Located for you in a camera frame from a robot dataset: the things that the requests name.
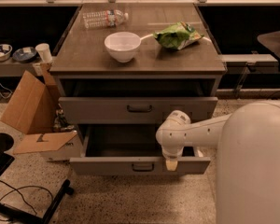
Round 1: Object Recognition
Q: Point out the grey drawer cabinet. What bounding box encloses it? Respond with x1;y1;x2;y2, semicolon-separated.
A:
49;2;227;133

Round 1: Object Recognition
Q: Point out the blue white bowl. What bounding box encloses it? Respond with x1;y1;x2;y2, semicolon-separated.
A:
0;44;12;62

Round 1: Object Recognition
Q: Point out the green chip bag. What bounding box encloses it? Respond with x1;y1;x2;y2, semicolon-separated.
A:
153;21;203;50

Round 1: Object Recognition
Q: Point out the dark side table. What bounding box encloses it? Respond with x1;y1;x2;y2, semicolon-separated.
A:
258;31;280;61

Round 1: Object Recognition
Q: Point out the grey top drawer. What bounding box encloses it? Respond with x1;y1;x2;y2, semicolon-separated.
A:
59;97;217;124

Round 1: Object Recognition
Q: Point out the white paper cup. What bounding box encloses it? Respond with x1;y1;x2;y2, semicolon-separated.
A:
35;43;52;63

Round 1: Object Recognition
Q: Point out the clear plastic water bottle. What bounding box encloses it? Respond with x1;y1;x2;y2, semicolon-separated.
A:
82;9;129;29

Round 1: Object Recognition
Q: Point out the black cable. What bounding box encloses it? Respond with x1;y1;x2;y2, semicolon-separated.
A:
0;178;55;223

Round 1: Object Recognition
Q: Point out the open cardboard box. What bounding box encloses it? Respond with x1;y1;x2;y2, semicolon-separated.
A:
1;71;82;161

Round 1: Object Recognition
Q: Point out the blue patterned bowl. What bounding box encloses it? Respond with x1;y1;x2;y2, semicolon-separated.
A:
12;47;37;63

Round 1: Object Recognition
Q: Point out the grey drawer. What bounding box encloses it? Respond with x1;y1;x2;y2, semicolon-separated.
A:
70;124;210;175
59;97;217;124

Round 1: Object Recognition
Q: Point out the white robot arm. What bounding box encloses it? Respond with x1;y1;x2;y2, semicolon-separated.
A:
156;100;280;224

